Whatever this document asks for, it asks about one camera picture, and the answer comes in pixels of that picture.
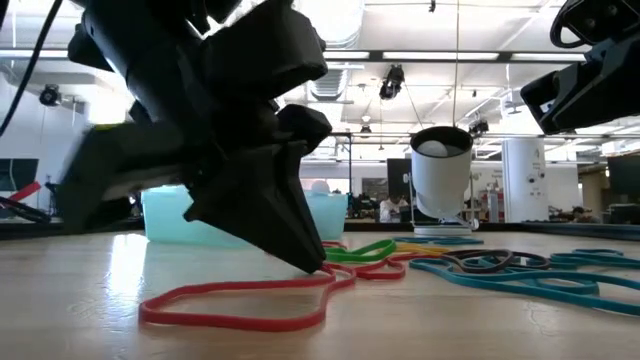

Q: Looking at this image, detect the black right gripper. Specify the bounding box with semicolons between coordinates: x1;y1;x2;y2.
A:
520;0;640;136

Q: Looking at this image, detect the green rubber band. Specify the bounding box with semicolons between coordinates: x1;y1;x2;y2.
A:
323;238;400;265

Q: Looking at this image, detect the yellow rubber band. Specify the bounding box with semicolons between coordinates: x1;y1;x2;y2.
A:
394;243;454;255

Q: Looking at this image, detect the translucent green plastic bin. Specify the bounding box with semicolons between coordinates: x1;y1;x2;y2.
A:
141;183;350;250

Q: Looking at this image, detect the blue rubber band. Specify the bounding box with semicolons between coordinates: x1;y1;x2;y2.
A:
408;256;640;318
548;248;640;272
391;235;485;247

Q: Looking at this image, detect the dark grey rubber band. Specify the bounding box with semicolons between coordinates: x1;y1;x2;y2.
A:
441;248;552;275

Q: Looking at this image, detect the black monitor screen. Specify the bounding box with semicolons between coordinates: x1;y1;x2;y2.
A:
0;158;40;194
605;153;640;224
387;158;412;199

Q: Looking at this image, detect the white round column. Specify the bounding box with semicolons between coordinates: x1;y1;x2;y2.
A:
501;134;549;224

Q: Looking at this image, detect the person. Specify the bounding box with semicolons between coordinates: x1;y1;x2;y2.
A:
569;205;601;224
378;193;412;224

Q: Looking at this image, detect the black overhead crossbeam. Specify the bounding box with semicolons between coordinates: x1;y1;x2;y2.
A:
0;47;586;65

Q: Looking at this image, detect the red tag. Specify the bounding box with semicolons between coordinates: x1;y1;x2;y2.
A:
8;181;43;203

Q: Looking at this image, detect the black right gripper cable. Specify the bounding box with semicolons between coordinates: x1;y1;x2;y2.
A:
548;0;604;50

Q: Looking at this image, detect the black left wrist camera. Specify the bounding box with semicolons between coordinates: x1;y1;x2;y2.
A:
199;0;330;101

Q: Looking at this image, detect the silver ventilation duct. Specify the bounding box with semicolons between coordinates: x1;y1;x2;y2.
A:
299;0;366;101

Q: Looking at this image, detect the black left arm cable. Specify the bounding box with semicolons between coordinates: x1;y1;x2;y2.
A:
0;0;65;137

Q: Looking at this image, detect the black metal table frame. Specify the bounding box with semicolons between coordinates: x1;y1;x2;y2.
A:
0;218;640;242

